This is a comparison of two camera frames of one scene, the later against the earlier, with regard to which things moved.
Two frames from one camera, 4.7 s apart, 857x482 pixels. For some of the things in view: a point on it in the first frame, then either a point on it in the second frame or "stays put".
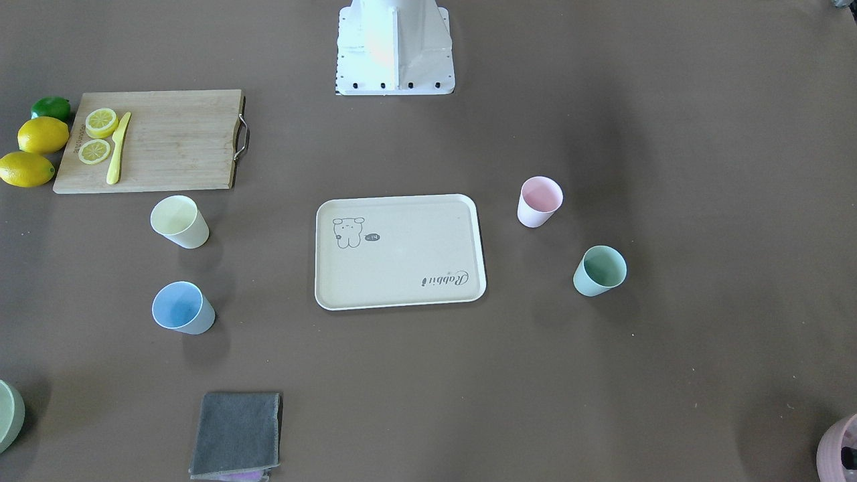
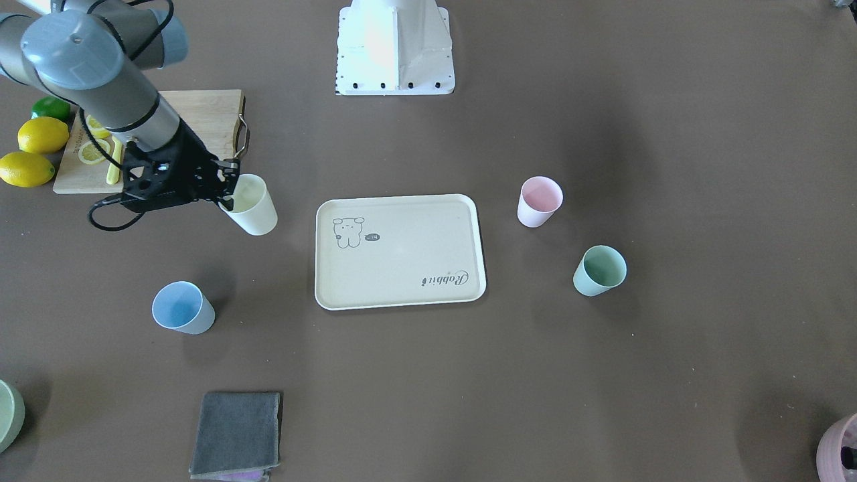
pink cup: [539, 198] stays put
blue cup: [181, 305] stays put
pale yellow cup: [179, 219] -> [254, 209]
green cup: [599, 269] stays put
